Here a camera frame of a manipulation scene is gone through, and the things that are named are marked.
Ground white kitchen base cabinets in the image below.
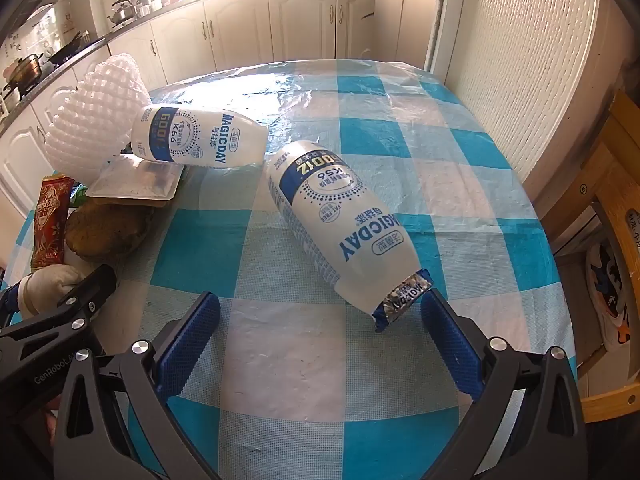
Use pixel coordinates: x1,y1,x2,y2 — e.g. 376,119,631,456
0,0,378,241

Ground steel kettle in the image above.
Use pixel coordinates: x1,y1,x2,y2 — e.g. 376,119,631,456
110,0,136,26

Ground copper pot with lid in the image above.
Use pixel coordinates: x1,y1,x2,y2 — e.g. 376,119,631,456
2,52,46,96

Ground white bottle with foil lid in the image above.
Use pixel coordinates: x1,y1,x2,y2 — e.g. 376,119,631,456
265,141,433,333

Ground white bottle blue label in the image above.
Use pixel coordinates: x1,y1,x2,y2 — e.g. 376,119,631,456
124,105,269,167

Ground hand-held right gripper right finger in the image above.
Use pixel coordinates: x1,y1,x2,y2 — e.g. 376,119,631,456
420,287,586,480

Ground wooden chair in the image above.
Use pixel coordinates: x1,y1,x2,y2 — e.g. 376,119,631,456
537,90,640,426

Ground small white foam fruit net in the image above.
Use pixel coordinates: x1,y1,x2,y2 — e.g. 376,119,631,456
97,52,146,96

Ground printed seat cushion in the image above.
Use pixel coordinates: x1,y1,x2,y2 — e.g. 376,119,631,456
585,242,633,346

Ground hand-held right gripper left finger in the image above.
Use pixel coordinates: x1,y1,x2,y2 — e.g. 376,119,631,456
52,290,223,480

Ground black wok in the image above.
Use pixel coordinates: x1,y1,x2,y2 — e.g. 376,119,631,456
47,30,88,66

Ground red snack wrapper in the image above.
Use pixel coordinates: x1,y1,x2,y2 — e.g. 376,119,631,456
30,175,76,268

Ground white tall cabinet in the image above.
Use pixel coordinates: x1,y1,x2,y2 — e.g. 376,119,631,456
374,0,451,73

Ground blue checkered tablecloth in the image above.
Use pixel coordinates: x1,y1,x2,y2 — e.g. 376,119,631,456
0,57,581,480

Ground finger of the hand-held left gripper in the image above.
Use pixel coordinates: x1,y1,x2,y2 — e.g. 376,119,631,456
0,282,26,321
0,263,118,356

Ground brown taro root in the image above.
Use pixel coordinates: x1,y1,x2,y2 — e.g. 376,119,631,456
65,197,157,263

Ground large white foam fruit net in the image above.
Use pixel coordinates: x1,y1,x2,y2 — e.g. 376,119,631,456
42,72,151,181

